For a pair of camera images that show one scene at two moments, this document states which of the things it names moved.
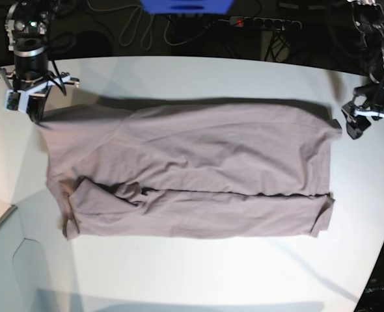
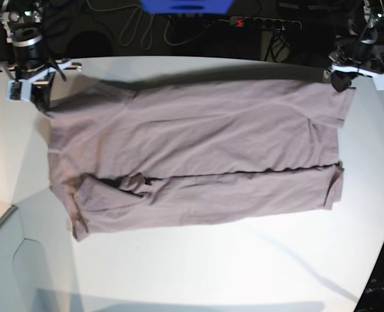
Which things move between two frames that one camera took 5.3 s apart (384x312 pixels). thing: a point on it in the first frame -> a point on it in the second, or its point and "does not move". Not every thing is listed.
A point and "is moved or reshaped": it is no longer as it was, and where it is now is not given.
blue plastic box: (189, 6) does not move
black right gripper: (378, 97) -> (360, 53)
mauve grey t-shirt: (191, 170) is moved or reshaped
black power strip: (265, 23) does not move
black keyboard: (381, 292) does not move
